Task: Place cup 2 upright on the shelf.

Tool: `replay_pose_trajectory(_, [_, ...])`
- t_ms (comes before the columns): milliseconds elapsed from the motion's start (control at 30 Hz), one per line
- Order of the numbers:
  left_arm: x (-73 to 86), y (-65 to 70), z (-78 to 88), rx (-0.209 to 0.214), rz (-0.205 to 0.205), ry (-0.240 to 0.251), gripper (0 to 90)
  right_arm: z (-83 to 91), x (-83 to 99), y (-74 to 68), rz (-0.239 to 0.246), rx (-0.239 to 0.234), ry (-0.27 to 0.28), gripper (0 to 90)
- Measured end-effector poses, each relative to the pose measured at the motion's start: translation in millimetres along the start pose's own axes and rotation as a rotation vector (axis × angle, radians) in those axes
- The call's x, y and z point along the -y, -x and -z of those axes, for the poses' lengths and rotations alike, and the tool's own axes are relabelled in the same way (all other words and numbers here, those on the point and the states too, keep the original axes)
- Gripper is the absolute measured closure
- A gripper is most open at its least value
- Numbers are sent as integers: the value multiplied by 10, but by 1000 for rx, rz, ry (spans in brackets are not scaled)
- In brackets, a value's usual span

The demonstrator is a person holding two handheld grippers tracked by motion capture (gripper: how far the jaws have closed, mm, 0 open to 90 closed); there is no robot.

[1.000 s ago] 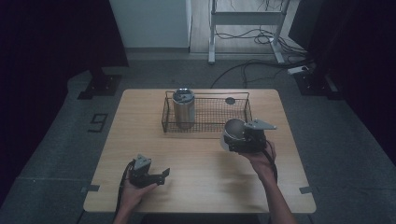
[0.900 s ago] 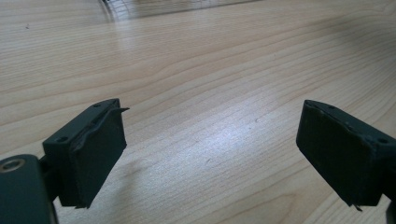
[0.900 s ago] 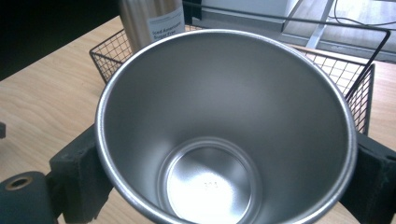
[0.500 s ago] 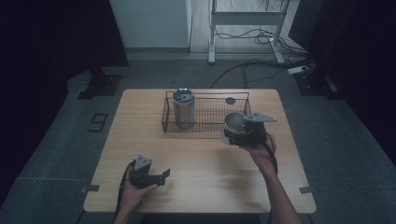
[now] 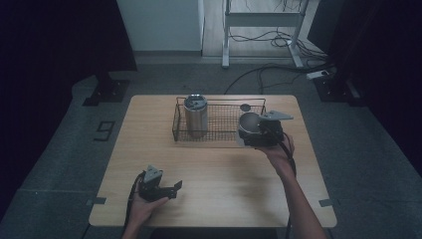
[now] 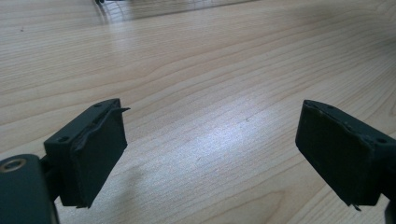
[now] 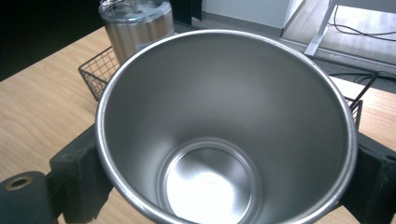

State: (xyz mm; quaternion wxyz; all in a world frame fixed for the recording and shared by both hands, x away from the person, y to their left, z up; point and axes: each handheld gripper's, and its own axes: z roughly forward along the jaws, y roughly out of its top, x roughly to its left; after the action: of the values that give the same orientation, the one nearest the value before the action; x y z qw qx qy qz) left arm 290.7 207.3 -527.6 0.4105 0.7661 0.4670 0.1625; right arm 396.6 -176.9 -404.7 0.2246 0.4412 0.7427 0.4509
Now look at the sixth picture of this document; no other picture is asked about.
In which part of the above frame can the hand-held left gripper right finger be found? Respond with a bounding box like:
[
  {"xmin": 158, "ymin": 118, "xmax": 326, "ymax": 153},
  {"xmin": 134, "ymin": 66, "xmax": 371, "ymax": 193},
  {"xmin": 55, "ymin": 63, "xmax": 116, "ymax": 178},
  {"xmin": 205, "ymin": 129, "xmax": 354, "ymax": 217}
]
[{"xmin": 294, "ymin": 99, "xmax": 396, "ymax": 213}]

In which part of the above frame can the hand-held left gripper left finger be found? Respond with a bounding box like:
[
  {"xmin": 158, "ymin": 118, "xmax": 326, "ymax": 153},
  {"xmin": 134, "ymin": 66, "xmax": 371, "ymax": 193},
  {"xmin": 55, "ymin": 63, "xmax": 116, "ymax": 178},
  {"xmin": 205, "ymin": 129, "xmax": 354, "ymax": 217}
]
[{"xmin": 43, "ymin": 98, "xmax": 132, "ymax": 209}]

